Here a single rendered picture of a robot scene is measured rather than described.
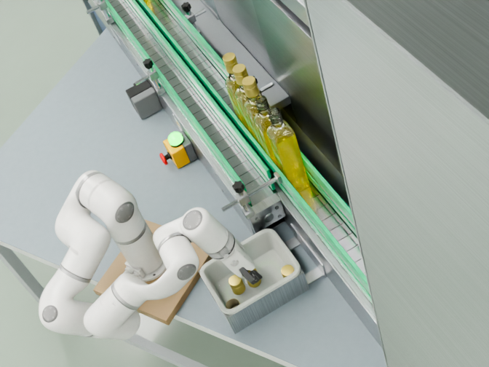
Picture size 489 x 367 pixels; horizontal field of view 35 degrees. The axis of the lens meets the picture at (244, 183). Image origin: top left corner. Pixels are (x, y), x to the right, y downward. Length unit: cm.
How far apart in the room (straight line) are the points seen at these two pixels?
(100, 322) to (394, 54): 147
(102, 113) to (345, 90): 212
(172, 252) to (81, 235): 30
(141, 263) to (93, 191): 26
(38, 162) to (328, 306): 112
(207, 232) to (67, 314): 41
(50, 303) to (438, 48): 159
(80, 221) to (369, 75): 151
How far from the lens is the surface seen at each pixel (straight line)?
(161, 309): 205
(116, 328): 187
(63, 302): 193
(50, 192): 249
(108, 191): 191
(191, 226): 174
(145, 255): 204
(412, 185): 54
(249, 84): 191
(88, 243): 192
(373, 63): 49
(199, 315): 203
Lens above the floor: 242
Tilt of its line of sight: 48 degrees down
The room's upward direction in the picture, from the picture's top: 21 degrees counter-clockwise
